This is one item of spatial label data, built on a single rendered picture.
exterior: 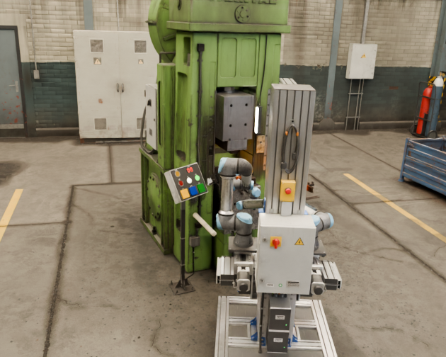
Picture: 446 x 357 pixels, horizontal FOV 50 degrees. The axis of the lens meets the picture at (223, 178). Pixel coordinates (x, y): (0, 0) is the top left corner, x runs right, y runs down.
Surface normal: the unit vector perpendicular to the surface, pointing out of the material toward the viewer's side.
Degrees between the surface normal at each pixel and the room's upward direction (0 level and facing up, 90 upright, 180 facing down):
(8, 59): 90
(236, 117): 90
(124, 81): 90
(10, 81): 90
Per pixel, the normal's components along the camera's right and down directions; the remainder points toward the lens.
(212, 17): 0.42, 0.31
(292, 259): -0.02, 0.33
